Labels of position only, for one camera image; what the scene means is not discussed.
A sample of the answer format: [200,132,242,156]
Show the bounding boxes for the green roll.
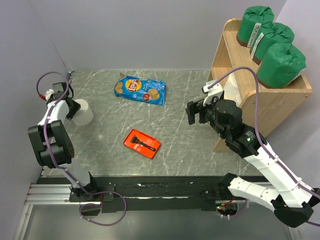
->
[256,42,306,89]
[250,22,295,65]
[236,5,275,48]

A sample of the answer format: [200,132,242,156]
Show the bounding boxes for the orange razor box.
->
[123,129,161,160]

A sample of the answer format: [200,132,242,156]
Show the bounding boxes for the black razor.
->
[130,135,156,152]

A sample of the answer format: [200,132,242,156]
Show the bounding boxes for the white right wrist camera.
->
[202,80,224,106]

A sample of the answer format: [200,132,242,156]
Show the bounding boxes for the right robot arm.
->
[185,99,320,228]

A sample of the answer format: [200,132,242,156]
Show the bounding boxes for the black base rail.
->
[59,175,278,213]

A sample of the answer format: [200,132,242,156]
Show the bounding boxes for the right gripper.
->
[185,95,228,139]

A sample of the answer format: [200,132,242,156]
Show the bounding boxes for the white paper towel roll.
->
[223,73,242,107]
[72,99,94,126]

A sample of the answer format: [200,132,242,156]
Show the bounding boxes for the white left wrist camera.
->
[44,88,55,101]

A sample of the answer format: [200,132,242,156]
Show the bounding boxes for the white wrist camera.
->
[202,80,224,106]
[44,88,55,101]

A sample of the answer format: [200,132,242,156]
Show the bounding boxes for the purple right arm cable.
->
[207,66,320,227]

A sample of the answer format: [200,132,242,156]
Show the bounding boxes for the wooden shelf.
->
[208,18,313,137]

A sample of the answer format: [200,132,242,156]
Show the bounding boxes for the aluminium table edge rail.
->
[24,182,83,205]

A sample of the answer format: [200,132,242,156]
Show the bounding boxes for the blue Lays chips bag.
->
[114,73,166,106]

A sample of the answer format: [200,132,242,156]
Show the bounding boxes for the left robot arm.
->
[27,82,99,201]

